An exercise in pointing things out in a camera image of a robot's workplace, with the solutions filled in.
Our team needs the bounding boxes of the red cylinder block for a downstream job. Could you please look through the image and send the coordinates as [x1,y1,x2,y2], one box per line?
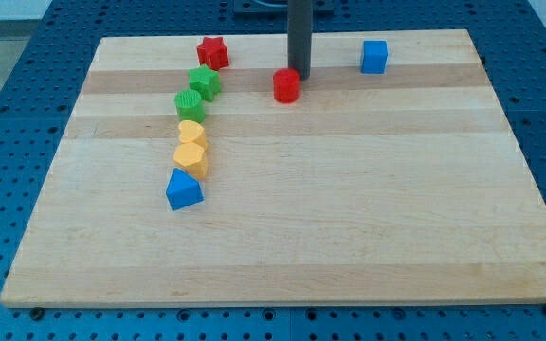
[273,68,300,103]

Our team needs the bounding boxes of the yellow hexagon block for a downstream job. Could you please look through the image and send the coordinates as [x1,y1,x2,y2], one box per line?
[173,142,209,180]

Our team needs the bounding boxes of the yellow heart block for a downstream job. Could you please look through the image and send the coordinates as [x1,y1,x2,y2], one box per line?
[177,120,209,150]

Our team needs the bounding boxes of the blue triangle block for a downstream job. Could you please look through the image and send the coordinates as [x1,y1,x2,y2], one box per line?
[165,168,204,210]

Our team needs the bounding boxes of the green cylinder block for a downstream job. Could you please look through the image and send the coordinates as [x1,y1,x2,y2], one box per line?
[173,89,206,123]

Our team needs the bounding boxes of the green star block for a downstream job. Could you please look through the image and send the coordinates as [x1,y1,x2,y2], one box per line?
[188,64,221,102]

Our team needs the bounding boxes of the light wooden board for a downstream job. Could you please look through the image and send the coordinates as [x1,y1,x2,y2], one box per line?
[0,29,546,308]

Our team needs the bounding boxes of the red star block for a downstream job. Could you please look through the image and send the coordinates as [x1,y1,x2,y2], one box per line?
[196,37,230,71]

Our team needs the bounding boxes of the blue cube block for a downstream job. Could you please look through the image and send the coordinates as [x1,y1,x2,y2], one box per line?
[361,40,389,74]

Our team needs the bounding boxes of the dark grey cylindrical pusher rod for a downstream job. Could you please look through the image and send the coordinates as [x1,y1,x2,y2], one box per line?
[287,0,313,81]

